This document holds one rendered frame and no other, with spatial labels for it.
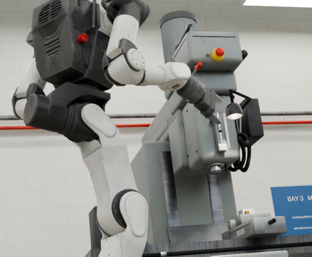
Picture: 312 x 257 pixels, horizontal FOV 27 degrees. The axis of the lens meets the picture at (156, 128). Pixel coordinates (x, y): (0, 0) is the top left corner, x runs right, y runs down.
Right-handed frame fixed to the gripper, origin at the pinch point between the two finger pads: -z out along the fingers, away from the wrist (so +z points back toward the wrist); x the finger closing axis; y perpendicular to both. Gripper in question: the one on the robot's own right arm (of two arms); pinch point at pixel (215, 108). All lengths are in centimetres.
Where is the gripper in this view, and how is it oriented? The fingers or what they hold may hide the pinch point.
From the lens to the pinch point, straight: 247.2
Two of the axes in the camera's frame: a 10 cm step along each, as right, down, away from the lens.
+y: -7.1, 3.8, 6.0
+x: 1.0, -7.9, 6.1
